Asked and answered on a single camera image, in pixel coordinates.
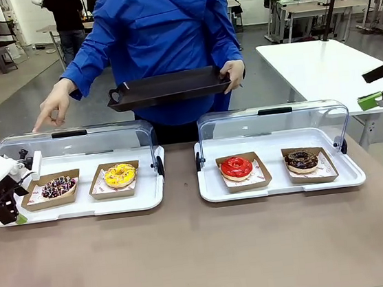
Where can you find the person's left forearm blue sleeve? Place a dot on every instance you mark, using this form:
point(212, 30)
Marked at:
point(230, 45)

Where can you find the person's left hand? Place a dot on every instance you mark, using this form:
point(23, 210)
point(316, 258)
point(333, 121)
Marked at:
point(237, 72)

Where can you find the white display case base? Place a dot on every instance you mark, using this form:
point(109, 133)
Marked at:
point(81, 208)
point(279, 182)

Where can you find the person's right hand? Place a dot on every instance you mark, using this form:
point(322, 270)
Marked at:
point(56, 100)

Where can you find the purple sprinkle chocolate donut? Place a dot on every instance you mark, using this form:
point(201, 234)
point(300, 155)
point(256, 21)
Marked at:
point(50, 192)

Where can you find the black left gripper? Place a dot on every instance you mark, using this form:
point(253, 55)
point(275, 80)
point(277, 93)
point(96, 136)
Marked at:
point(8, 195)

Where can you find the red glazed donut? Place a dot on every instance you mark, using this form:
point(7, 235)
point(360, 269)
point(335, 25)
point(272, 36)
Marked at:
point(227, 171)

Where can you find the person in black clothes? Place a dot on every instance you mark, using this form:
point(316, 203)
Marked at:
point(62, 12)

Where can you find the white side table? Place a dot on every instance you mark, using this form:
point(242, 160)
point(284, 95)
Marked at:
point(324, 66)

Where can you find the grey background work table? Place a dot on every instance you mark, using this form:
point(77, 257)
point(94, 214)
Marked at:
point(48, 28)

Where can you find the chocolate glazed donut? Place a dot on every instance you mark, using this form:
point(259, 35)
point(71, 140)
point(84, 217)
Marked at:
point(313, 178)

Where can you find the person's blue shirt torso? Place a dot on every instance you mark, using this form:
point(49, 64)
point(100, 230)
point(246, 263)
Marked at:
point(158, 33)

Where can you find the yellow frosted donut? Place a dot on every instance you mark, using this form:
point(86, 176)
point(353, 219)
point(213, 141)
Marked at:
point(114, 193)

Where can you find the black office chair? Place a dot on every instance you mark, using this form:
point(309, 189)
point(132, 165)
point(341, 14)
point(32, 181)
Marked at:
point(4, 30)

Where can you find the red frosted donut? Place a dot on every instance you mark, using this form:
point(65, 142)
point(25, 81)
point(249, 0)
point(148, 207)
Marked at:
point(248, 185)

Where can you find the long grey lab table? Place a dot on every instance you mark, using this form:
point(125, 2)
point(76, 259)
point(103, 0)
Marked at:
point(318, 6)

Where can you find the clear display case lid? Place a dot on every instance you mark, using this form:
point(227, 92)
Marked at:
point(274, 110)
point(69, 134)

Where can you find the person's right forearm blue sleeve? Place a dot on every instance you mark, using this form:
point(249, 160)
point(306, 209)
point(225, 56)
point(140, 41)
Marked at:
point(82, 69)

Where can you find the dark chocolate crumble donut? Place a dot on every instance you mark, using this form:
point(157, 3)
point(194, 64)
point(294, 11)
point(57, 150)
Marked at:
point(292, 165)

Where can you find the yellow sprinkle donut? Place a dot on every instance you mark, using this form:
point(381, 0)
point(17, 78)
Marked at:
point(112, 180)

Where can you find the black serving tray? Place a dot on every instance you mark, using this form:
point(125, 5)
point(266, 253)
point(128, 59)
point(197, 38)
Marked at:
point(171, 87)

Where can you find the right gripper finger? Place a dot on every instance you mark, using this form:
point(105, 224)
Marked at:
point(370, 101)
point(377, 72)

